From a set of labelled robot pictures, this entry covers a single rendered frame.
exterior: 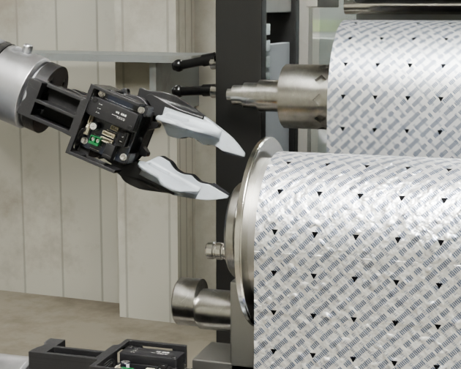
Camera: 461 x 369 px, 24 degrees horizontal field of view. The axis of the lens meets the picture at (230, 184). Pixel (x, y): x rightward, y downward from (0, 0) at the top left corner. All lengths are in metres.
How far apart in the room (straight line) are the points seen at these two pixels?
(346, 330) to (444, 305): 0.07
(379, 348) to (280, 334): 0.07
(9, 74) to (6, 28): 4.31
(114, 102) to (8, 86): 0.11
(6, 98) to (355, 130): 0.34
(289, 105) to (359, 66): 0.09
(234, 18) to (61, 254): 4.31
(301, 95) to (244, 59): 0.09
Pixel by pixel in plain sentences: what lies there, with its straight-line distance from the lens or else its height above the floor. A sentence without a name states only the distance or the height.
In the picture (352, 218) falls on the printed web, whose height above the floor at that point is 1.28.
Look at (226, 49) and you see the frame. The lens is 1.11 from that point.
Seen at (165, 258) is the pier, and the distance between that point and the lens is 4.87.
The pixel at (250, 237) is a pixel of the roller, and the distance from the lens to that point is 0.77.
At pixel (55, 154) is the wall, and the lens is 5.28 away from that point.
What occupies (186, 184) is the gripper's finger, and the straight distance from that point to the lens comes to 1.05.
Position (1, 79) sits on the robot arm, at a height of 1.35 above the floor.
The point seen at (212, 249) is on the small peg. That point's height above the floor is 1.23.
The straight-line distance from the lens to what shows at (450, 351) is 0.76.
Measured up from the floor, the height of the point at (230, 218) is 1.27.
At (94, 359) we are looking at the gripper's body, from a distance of 0.82.
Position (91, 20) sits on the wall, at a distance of 5.13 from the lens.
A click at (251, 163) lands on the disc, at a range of 0.78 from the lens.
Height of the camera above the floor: 1.42
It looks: 9 degrees down
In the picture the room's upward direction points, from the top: straight up
